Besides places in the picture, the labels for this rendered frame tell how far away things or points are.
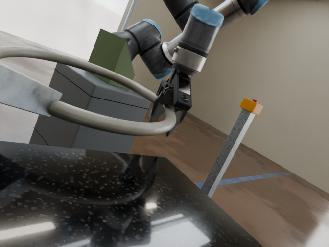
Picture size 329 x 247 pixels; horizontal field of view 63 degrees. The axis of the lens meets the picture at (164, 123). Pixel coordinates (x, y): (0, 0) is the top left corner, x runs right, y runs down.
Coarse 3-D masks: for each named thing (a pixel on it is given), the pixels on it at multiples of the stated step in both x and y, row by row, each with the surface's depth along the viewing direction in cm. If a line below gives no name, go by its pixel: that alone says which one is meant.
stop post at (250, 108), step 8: (248, 104) 204; (256, 104) 200; (240, 112) 210; (248, 112) 205; (256, 112) 204; (240, 120) 208; (248, 120) 206; (232, 128) 212; (240, 128) 207; (232, 136) 211; (240, 136) 210; (224, 144) 215; (232, 144) 210; (224, 152) 214; (232, 152) 213; (216, 160) 218; (224, 160) 213; (216, 168) 217; (224, 168) 216; (208, 176) 221; (216, 176) 215; (208, 184) 220; (216, 184) 220; (208, 192) 218
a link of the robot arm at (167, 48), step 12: (228, 0) 126; (240, 0) 122; (252, 0) 120; (264, 0) 118; (228, 12) 126; (240, 12) 125; (252, 12) 124; (228, 24) 130; (180, 36) 142; (156, 48) 149; (168, 48) 146; (144, 60) 154; (156, 60) 150; (168, 60) 147; (156, 72) 153; (168, 72) 152
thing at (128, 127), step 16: (0, 48) 65; (16, 48) 71; (32, 48) 77; (80, 64) 88; (112, 80) 93; (128, 80) 91; (144, 96) 89; (64, 112) 48; (80, 112) 49; (96, 128) 50; (112, 128) 51; (128, 128) 53; (144, 128) 56; (160, 128) 60
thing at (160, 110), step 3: (159, 105) 77; (162, 105) 77; (156, 108) 77; (159, 108) 77; (162, 108) 77; (150, 111) 83; (156, 111) 77; (159, 111) 78; (162, 111) 78; (150, 114) 78; (153, 114) 78; (156, 114) 78; (159, 114) 78; (150, 117) 78; (153, 117) 78; (156, 117) 78; (150, 120) 78; (153, 120) 78; (156, 120) 78
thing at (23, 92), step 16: (0, 64) 34; (0, 80) 35; (16, 80) 37; (32, 80) 40; (0, 96) 36; (16, 96) 39; (32, 96) 42; (48, 96) 46; (32, 112) 44; (48, 112) 48
